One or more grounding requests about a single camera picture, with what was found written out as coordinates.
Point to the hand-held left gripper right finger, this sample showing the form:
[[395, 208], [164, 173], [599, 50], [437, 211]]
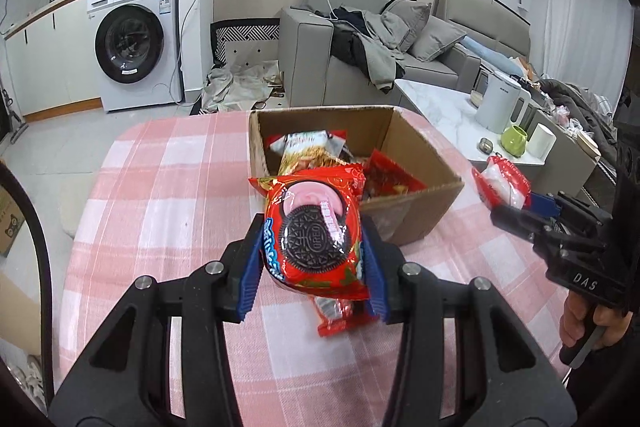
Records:
[[375, 279]]

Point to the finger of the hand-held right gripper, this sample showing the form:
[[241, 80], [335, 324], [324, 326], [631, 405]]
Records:
[[542, 204], [520, 222]]

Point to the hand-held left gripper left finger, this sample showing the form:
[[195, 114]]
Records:
[[251, 279]]

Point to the red and white snack packet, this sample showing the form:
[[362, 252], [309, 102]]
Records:
[[505, 182]]

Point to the red cookie packet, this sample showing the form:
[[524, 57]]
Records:
[[310, 232], [345, 314]]

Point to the fries snack bag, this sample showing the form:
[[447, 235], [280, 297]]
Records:
[[305, 152]]

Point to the person's right hand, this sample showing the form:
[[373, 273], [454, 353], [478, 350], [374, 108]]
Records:
[[572, 324]]

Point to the white cup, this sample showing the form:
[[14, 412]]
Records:
[[541, 141]]

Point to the green cup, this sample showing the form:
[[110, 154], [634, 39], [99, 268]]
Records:
[[514, 142]]

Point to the small earbud case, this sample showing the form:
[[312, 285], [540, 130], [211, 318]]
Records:
[[487, 146]]

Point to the red orange snack packet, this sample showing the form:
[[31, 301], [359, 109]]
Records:
[[392, 177]]

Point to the dark grey blanket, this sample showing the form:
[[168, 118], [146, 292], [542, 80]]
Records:
[[585, 107]]

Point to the white electric kettle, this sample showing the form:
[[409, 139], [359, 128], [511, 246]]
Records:
[[500, 102]]

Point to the pink checked tablecloth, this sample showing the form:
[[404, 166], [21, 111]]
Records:
[[165, 207]]

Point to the marble coffee table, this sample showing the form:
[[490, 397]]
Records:
[[440, 107]]

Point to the light blue rolled blanket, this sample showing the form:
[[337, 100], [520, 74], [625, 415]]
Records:
[[490, 54]]

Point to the crumpled beige cloth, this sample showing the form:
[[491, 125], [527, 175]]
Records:
[[235, 87]]

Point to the grey cushion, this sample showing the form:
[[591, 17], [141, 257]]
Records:
[[407, 19], [437, 39]]

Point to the pile of grey clothes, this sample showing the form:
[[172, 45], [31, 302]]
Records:
[[375, 52]]

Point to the grey sofa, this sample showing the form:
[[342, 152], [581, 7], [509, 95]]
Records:
[[305, 57]]

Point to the brown floor cardboard box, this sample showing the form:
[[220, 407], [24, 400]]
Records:
[[10, 227]]

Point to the black patterned mat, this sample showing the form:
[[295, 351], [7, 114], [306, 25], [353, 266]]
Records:
[[240, 32]]

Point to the white washing machine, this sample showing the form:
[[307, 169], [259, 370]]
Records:
[[135, 42]]

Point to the stick vacuum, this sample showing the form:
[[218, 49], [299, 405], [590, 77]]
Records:
[[15, 127]]

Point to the kitchen counter with cabinets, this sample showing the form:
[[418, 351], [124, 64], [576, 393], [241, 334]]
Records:
[[50, 57]]

